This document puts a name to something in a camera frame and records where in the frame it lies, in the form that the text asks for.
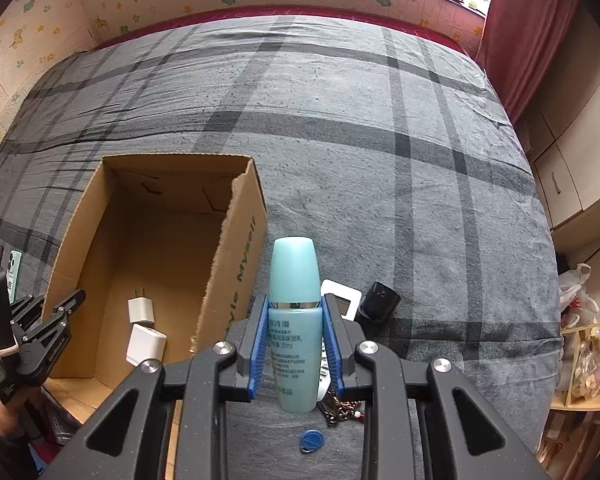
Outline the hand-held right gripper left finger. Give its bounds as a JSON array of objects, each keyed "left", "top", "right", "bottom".
[{"left": 40, "top": 294, "right": 270, "bottom": 480}]

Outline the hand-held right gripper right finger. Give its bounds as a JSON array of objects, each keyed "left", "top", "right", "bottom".
[{"left": 321, "top": 294, "right": 551, "bottom": 480}]

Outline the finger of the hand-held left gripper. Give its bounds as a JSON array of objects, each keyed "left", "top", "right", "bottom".
[
  {"left": 32, "top": 288, "right": 87, "bottom": 341},
  {"left": 10, "top": 294, "right": 47, "bottom": 328}
]

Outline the white remote control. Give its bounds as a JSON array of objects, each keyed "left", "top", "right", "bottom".
[{"left": 317, "top": 279, "right": 363, "bottom": 403}]

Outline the teal lotion bottle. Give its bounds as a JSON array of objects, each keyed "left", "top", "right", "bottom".
[{"left": 268, "top": 237, "right": 324, "bottom": 415}]

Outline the small white charger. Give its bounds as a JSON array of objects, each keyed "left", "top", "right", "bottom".
[{"left": 127, "top": 287, "right": 155, "bottom": 325}]

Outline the large white charger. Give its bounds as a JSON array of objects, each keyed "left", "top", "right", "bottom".
[{"left": 126, "top": 324, "right": 167, "bottom": 367}]

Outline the cardboard box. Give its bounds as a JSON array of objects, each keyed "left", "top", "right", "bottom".
[{"left": 40, "top": 154, "right": 269, "bottom": 480}]

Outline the person's left forearm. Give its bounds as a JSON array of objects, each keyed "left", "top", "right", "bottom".
[{"left": 0, "top": 382, "right": 33, "bottom": 441}]

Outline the green smartphone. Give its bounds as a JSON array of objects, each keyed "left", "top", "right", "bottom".
[{"left": 7, "top": 250, "right": 23, "bottom": 305}]

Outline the small dark round jar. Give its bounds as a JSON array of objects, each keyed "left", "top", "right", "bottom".
[{"left": 355, "top": 282, "right": 402, "bottom": 326}]

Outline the blue key tag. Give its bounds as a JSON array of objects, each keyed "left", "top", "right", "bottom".
[{"left": 299, "top": 427, "right": 326, "bottom": 456}]

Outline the grey plaid bed sheet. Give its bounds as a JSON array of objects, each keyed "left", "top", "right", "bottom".
[{"left": 0, "top": 12, "right": 563, "bottom": 480}]

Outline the white plastic bag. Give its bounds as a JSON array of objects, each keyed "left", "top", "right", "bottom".
[{"left": 557, "top": 262, "right": 600, "bottom": 331}]

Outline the wooden shelf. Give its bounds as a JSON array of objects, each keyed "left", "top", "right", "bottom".
[{"left": 535, "top": 315, "right": 600, "bottom": 471}]

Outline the beige wardrobe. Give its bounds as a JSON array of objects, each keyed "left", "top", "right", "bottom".
[{"left": 522, "top": 5, "right": 600, "bottom": 233}]

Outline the red mattress cover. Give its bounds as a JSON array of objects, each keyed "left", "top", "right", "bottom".
[{"left": 92, "top": 4, "right": 473, "bottom": 58}]

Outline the red curtain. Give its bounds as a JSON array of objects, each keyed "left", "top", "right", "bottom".
[{"left": 475, "top": 0, "right": 581, "bottom": 123}]

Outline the metal keychain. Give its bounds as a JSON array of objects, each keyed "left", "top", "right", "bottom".
[{"left": 317, "top": 390, "right": 368, "bottom": 428}]

